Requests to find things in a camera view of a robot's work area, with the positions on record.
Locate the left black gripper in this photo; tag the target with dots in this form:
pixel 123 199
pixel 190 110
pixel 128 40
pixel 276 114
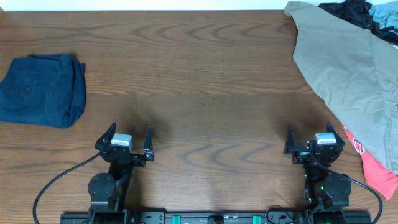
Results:
pixel 126 155

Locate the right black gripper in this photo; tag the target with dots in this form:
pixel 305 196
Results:
pixel 313 154

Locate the khaki green shorts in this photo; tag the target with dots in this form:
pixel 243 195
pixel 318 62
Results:
pixel 354 72

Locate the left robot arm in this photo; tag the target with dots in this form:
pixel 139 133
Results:
pixel 108 189

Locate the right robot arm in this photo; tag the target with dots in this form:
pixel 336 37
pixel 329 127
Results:
pixel 327 192

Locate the red printed t-shirt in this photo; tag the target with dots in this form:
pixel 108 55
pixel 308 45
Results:
pixel 375 174

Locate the folded navy blue shorts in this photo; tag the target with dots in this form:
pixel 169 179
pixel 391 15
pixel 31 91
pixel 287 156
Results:
pixel 45 90

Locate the black printed garment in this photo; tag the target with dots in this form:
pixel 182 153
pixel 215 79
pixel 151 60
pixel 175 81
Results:
pixel 356 12

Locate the light grey-blue garment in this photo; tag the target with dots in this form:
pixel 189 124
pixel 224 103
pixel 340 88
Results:
pixel 385 15

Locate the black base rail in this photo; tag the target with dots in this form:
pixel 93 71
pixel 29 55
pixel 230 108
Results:
pixel 272 216

